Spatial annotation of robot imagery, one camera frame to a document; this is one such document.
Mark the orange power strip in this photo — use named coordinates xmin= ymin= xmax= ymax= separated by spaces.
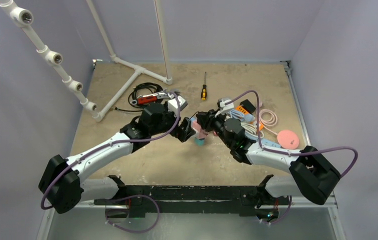
xmin=232 ymin=106 xmax=264 ymax=134

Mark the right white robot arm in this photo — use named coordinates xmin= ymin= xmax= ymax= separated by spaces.
xmin=196 ymin=110 xmax=341 ymax=205

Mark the yellow black screwdriver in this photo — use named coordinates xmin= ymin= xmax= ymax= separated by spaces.
xmin=201 ymin=72 xmax=207 ymax=101

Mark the black power adapter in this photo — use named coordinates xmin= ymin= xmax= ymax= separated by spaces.
xmin=240 ymin=99 xmax=256 ymax=114

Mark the teal small block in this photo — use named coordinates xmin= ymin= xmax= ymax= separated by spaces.
xmin=194 ymin=138 xmax=205 ymax=146

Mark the red handled adjustable wrench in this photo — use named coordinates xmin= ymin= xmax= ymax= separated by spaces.
xmin=130 ymin=90 xmax=175 ymax=106

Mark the light blue power strip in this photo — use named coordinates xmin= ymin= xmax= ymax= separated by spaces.
xmin=261 ymin=138 xmax=281 ymax=148

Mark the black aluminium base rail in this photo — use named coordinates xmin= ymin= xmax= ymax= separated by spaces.
xmin=94 ymin=185 xmax=289 ymax=218

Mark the white PVC pipe frame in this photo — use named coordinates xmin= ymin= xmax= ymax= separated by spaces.
xmin=0 ymin=0 xmax=173 ymax=122

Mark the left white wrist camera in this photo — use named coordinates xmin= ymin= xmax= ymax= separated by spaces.
xmin=167 ymin=95 xmax=188 ymax=115

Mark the light blue cable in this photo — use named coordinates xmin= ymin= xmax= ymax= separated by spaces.
xmin=228 ymin=108 xmax=256 ymax=124

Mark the pink cable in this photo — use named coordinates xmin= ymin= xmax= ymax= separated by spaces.
xmin=257 ymin=104 xmax=279 ymax=136

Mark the white cable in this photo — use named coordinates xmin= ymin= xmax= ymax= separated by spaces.
xmin=241 ymin=122 xmax=266 ymax=140

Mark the pink socket block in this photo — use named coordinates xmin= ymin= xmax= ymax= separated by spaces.
xmin=191 ymin=120 xmax=209 ymax=140

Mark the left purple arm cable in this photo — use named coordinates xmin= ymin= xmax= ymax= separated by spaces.
xmin=40 ymin=91 xmax=181 ymax=235

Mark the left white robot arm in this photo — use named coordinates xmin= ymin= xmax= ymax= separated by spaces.
xmin=38 ymin=99 xmax=195 ymax=214

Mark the pink round disc charger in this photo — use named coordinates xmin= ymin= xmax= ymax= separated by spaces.
xmin=277 ymin=129 xmax=300 ymax=150

